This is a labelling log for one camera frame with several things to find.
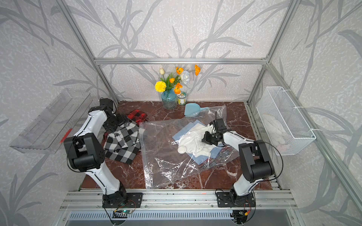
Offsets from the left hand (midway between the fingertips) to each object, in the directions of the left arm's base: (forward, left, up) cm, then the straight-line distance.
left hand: (122, 123), depth 91 cm
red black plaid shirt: (+12, -4, -8) cm, 15 cm away
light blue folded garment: (-21, -49, -8) cm, 54 cm away
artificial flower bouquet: (+24, -33, +17) cm, 44 cm away
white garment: (-9, -46, -7) cm, 47 cm away
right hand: (-8, -53, -7) cm, 54 cm away
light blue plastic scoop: (+23, -47, -12) cm, 54 cm away
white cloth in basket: (-18, -92, +10) cm, 95 cm away
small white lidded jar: (+29, -38, -6) cm, 48 cm away
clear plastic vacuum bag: (-17, -35, -6) cm, 39 cm away
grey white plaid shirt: (-12, -3, -6) cm, 14 cm away
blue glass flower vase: (+25, -28, -1) cm, 38 cm away
